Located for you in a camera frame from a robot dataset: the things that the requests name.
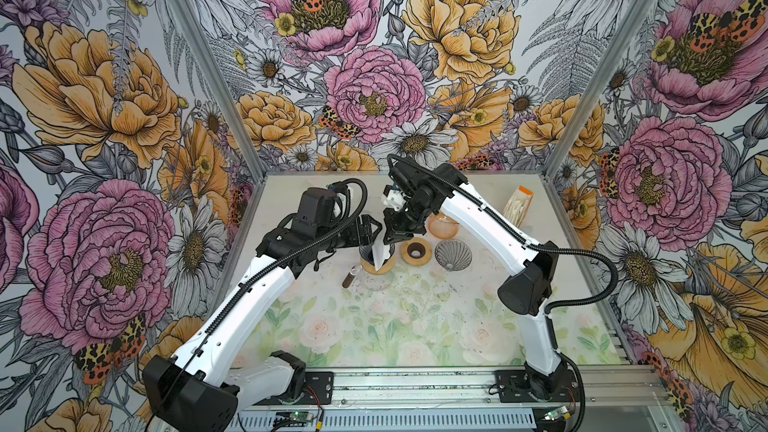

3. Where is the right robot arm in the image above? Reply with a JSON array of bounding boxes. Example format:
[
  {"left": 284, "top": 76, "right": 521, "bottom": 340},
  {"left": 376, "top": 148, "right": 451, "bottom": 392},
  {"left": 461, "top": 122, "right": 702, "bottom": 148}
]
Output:
[{"left": 381, "top": 154, "right": 571, "bottom": 400}]

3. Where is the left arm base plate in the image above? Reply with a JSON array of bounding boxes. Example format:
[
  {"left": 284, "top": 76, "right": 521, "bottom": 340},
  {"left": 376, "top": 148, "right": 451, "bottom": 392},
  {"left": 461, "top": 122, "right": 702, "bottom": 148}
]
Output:
[{"left": 257, "top": 371, "right": 335, "bottom": 406}]

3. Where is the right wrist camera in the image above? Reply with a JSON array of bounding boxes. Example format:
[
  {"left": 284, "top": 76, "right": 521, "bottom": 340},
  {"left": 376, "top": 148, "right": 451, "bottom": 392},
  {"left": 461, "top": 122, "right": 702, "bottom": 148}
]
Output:
[{"left": 381, "top": 185, "right": 406, "bottom": 212}]

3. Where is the clear glass carafe brown handle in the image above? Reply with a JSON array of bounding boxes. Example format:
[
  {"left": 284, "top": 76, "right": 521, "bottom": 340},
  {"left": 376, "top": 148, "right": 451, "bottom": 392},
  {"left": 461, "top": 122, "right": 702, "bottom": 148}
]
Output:
[{"left": 341, "top": 271, "right": 394, "bottom": 292}]

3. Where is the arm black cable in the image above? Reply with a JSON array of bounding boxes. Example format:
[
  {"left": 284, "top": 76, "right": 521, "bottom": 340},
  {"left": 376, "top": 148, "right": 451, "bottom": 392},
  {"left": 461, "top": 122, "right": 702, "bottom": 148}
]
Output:
[
  {"left": 143, "top": 178, "right": 369, "bottom": 421},
  {"left": 386, "top": 154, "right": 620, "bottom": 316}
]

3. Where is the green circuit board left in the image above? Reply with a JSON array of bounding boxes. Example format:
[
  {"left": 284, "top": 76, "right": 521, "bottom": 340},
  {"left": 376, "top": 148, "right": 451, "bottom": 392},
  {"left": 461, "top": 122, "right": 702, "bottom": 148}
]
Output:
[{"left": 273, "top": 411, "right": 318, "bottom": 427}]

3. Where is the blue ribbed dripper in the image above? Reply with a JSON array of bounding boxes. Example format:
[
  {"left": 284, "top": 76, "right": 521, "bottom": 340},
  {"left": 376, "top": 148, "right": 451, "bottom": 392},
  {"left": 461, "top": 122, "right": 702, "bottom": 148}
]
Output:
[{"left": 359, "top": 244, "right": 395, "bottom": 266}]

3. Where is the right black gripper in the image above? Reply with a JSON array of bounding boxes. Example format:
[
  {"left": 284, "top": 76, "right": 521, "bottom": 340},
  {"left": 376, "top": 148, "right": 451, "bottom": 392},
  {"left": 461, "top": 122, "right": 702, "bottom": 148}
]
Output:
[{"left": 383, "top": 195, "right": 436, "bottom": 245}]

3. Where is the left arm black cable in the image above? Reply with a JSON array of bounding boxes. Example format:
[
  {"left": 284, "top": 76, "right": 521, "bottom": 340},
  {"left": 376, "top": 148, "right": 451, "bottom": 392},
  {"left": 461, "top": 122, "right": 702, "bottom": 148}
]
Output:
[{"left": 143, "top": 178, "right": 369, "bottom": 421}]

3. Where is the green circuit board right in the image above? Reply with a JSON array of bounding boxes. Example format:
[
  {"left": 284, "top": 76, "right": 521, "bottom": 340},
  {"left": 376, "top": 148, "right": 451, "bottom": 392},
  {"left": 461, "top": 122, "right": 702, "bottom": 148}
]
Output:
[{"left": 543, "top": 405, "right": 571, "bottom": 421}]

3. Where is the grey ribbed dripper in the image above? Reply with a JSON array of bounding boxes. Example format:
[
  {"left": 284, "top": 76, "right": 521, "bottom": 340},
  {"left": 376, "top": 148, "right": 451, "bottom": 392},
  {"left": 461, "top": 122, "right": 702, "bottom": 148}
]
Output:
[{"left": 434, "top": 239, "right": 473, "bottom": 271}]

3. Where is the green circuit board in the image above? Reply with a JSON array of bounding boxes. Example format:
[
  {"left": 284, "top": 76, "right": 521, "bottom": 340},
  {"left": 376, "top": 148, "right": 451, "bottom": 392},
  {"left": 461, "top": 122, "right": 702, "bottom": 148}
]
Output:
[
  {"left": 273, "top": 411, "right": 318, "bottom": 427},
  {"left": 543, "top": 405, "right": 571, "bottom": 421}
]

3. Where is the wooden ring holder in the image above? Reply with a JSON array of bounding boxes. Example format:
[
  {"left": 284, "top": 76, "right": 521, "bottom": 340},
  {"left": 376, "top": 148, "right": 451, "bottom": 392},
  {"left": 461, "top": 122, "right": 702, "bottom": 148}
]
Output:
[
  {"left": 359, "top": 254, "right": 397, "bottom": 277},
  {"left": 401, "top": 237, "right": 433, "bottom": 267}
]

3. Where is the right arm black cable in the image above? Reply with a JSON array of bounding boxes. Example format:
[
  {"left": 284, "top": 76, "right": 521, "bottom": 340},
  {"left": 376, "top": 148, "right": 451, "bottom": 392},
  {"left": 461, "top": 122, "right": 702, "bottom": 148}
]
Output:
[{"left": 386, "top": 154, "right": 620, "bottom": 316}]

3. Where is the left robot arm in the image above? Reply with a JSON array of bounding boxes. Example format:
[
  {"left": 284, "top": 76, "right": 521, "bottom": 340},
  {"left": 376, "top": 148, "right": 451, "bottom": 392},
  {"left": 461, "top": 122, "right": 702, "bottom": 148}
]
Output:
[{"left": 142, "top": 178, "right": 381, "bottom": 431}]

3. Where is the white paper coffee filter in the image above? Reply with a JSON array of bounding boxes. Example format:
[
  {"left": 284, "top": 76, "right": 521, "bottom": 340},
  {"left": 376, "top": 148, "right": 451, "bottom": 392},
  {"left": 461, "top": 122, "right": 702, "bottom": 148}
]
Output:
[{"left": 373, "top": 237, "right": 388, "bottom": 271}]

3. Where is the orange glass pitcher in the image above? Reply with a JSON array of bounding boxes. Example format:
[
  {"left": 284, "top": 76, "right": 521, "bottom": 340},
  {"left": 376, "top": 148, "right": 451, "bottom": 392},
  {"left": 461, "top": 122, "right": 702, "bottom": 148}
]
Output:
[{"left": 427, "top": 213, "right": 460, "bottom": 240}]

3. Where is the aluminium front rail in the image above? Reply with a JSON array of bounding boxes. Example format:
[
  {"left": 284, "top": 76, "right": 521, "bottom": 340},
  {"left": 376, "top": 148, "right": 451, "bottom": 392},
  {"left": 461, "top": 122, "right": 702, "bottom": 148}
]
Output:
[{"left": 155, "top": 365, "right": 667, "bottom": 412}]

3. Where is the coffee filter pack orange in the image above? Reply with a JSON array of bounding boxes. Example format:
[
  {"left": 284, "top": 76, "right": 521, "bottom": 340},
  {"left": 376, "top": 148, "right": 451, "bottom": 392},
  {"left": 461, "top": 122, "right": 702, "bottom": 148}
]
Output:
[{"left": 503, "top": 186, "right": 534, "bottom": 227}]

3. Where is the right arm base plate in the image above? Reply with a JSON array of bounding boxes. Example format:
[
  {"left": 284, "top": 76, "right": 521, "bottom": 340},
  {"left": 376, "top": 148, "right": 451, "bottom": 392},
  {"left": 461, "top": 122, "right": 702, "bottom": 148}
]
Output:
[{"left": 487, "top": 369, "right": 581, "bottom": 404}]

